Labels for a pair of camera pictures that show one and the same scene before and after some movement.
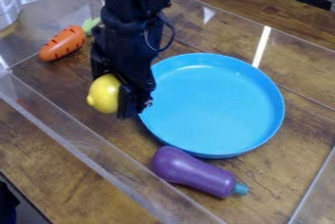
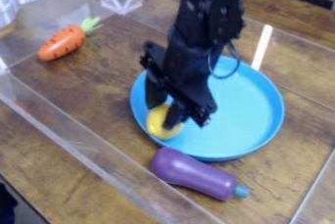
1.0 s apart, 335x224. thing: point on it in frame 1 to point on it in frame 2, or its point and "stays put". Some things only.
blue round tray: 217,106 stays put
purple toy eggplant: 175,166 stays put
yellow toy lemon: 104,93 to 155,125
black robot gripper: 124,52 to 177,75
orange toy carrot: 67,39 stays put
